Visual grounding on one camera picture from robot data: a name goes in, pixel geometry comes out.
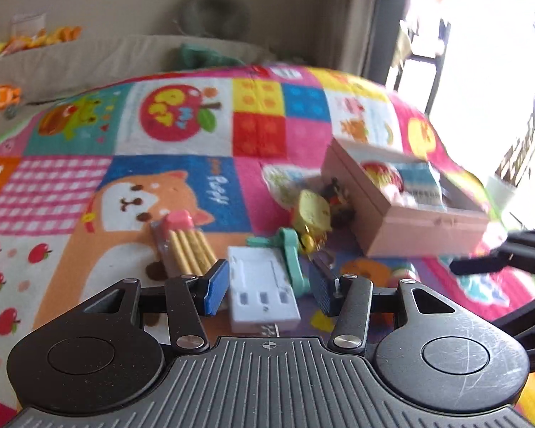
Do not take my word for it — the white usb hub adapter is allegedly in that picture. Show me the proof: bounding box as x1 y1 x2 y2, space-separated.
228 246 301 334

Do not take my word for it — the yellow cheese keychain toy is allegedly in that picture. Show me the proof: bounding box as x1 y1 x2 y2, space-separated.
291 189 331 254

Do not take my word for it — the yellow pencils pack pink eraser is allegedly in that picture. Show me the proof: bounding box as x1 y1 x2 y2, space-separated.
151 210 218 277

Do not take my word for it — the black red mouse figure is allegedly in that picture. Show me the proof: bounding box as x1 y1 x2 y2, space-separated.
321 178 355 229

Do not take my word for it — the teal plastic clip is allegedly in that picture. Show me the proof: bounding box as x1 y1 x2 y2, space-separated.
246 228 310 297

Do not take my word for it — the colourful patchwork play mat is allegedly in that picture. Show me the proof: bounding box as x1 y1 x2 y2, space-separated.
0 66 535 427

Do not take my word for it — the blue white milk carton toy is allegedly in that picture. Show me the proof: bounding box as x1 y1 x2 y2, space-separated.
394 162 444 207

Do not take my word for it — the teal green cloth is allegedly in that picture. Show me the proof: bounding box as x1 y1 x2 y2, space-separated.
174 44 260 72

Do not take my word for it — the beige sofa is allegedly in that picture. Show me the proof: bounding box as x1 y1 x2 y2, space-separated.
0 35 276 139

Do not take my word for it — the orange fish plush toy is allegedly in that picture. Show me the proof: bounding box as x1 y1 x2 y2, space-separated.
0 85 22 111

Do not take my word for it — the grey round cushion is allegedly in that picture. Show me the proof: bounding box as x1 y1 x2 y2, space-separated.
175 0 251 41

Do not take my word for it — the row of orange plush toys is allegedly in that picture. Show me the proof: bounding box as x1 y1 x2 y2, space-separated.
0 26 82 57

